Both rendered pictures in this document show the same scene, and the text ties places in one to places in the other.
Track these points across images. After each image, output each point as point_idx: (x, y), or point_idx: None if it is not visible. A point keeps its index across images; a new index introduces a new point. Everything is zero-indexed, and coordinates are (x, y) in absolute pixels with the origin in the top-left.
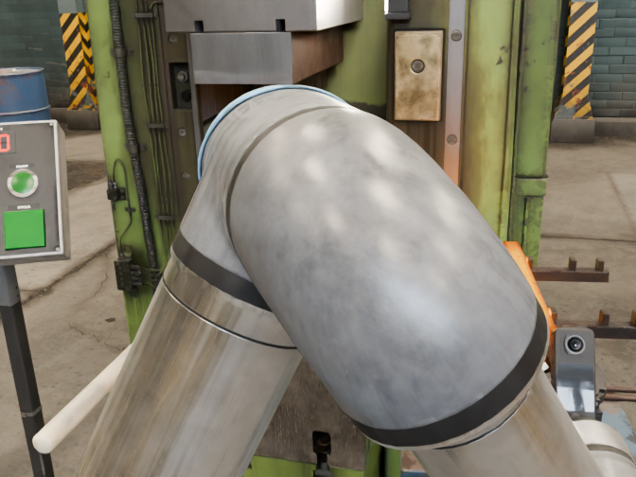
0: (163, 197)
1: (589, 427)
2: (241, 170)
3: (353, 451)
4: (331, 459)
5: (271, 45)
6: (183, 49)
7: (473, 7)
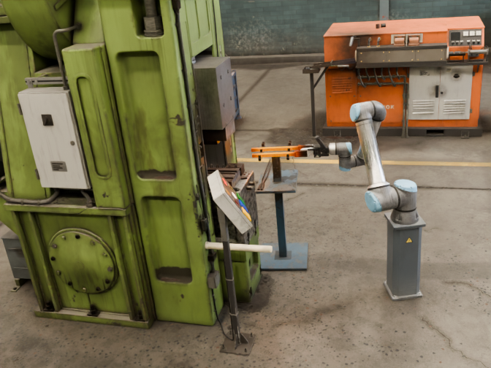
0: None
1: (331, 143)
2: (375, 106)
3: (257, 220)
4: (256, 226)
5: (232, 123)
6: (200, 138)
7: None
